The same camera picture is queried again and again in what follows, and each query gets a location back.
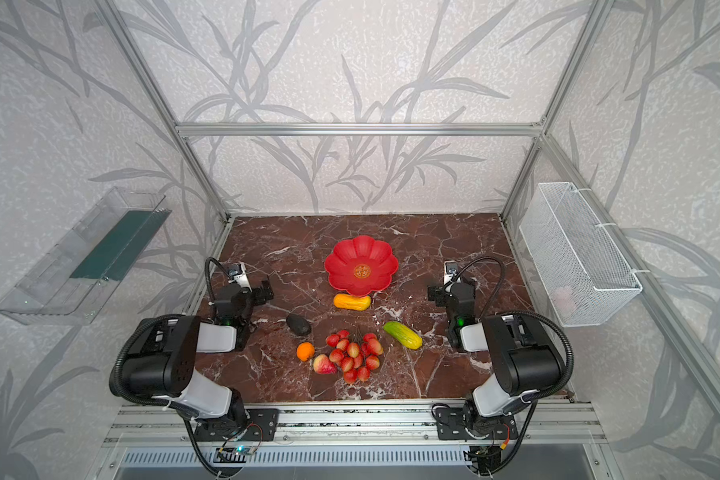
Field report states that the aluminium mounting rail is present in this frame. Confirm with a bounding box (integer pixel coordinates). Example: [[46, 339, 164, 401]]
[[103, 397, 607, 448]]

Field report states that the small fake orange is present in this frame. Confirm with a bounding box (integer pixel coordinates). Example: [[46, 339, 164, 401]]
[[296, 342, 315, 362]]

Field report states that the bunch of red fake cherries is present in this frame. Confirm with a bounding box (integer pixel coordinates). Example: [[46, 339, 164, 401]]
[[325, 330, 384, 384]]

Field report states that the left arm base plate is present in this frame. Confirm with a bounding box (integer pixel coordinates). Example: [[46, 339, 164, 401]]
[[193, 408, 280, 442]]

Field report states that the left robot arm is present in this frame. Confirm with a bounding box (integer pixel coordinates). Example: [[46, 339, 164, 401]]
[[109, 280, 274, 430]]

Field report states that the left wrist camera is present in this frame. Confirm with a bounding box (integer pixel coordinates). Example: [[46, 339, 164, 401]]
[[227, 262, 251, 289]]

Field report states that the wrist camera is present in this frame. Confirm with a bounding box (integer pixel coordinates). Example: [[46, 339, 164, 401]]
[[444, 261, 459, 284], [227, 262, 251, 289]]

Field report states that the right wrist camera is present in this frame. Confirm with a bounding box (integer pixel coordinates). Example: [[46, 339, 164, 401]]
[[444, 261, 459, 284]]

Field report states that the right black cable conduit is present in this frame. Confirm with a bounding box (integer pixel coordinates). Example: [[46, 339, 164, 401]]
[[455, 256, 508, 319]]

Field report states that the orange yellow fake squash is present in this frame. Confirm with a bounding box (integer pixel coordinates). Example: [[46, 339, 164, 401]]
[[333, 293, 372, 311]]

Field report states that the white wire mesh basket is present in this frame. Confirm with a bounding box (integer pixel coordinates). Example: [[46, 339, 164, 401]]
[[519, 182, 643, 327]]

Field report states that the green yellow fake cucumber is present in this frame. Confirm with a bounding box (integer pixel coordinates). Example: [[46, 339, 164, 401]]
[[383, 321, 423, 350]]

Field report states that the pink object in basket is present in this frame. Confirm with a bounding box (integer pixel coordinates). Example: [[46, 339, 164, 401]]
[[550, 286, 577, 319]]

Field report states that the small green circuit board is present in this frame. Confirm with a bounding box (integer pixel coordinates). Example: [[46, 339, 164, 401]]
[[213, 445, 257, 465]]

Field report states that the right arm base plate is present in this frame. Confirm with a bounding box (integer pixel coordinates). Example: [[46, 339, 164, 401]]
[[430, 403, 519, 443]]

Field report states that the red flower-shaped fruit bowl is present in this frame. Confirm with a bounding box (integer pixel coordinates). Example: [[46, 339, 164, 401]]
[[324, 235, 399, 297]]

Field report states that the dark fake avocado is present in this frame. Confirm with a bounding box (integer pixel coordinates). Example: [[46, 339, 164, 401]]
[[286, 313, 312, 337]]

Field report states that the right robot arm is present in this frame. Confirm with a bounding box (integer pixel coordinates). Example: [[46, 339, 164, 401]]
[[427, 282, 574, 430]]

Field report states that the clear acrylic wall shelf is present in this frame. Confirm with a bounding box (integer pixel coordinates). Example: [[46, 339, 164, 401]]
[[0, 187, 172, 326]]

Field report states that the black cable conduit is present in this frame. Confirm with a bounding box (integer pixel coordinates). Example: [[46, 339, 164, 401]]
[[455, 256, 508, 319], [203, 256, 232, 310]]

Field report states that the left black cable conduit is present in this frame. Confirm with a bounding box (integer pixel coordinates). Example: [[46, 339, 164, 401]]
[[203, 256, 232, 310]]

